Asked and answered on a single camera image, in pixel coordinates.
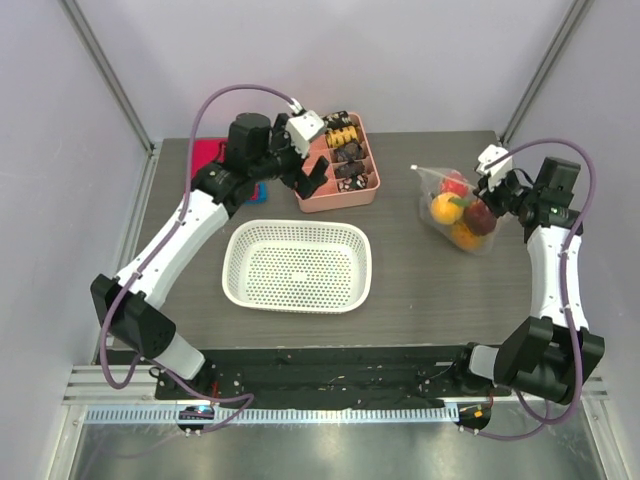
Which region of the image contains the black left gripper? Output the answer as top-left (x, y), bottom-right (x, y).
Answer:
top-left (250, 115), bottom-right (328, 199)

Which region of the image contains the dark red apple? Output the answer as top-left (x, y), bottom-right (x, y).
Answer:
top-left (463, 200), bottom-right (497, 236)

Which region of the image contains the bright red apple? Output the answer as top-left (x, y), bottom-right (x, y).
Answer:
top-left (439, 170), bottom-right (473, 198)

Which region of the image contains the orange toy pineapple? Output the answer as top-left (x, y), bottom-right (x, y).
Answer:
top-left (450, 222), bottom-right (486, 253)

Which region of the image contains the clear polka dot zip bag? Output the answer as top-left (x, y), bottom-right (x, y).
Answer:
top-left (410, 165), bottom-right (504, 256)

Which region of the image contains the yellow orange peach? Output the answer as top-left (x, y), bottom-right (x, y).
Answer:
top-left (429, 193), bottom-right (465, 225)

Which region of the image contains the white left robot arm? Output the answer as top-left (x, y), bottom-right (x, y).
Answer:
top-left (91, 111), bottom-right (329, 399)

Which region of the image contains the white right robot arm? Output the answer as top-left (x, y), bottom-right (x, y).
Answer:
top-left (412, 146), bottom-right (605, 405)

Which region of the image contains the pink divided organizer tray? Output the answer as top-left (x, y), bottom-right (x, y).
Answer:
top-left (295, 111), bottom-right (380, 213)

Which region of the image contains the black patterned rolled sock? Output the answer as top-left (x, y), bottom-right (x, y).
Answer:
top-left (334, 161), bottom-right (366, 180)

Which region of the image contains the black white speckled sock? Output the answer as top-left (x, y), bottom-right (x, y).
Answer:
top-left (337, 174), bottom-right (368, 193)

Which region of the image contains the yellow black rolled sock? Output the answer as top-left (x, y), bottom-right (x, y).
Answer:
top-left (325, 125), bottom-right (359, 148)

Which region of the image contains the dark brown rolled sock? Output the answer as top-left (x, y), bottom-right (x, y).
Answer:
top-left (333, 141), bottom-right (366, 163)

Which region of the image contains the blue folded cloth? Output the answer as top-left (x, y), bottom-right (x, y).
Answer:
top-left (246, 182), bottom-right (268, 205)

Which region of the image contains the black floral rolled sock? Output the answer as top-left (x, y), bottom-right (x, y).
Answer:
top-left (323, 110), bottom-right (353, 130)

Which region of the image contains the white perforated plastic basket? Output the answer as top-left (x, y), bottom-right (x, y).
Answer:
top-left (222, 219), bottom-right (372, 314)

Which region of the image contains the magenta folded cloth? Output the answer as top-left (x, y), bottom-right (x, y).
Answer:
top-left (191, 138), bottom-right (227, 178)

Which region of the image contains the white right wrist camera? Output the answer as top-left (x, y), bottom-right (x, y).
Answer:
top-left (475, 144), bottom-right (513, 191)

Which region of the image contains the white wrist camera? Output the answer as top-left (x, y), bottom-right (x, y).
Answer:
top-left (285, 99), bottom-right (326, 158)
top-left (475, 144), bottom-right (513, 191)

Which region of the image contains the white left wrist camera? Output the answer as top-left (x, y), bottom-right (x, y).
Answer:
top-left (285, 99), bottom-right (326, 158)

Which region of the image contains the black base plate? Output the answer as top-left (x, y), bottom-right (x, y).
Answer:
top-left (154, 347), bottom-right (512, 409)

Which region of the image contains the white slotted cable duct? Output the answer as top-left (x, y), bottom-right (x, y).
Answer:
top-left (84, 403), bottom-right (459, 425)

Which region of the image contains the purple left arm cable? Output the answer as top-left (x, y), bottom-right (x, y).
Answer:
top-left (98, 83), bottom-right (304, 432)

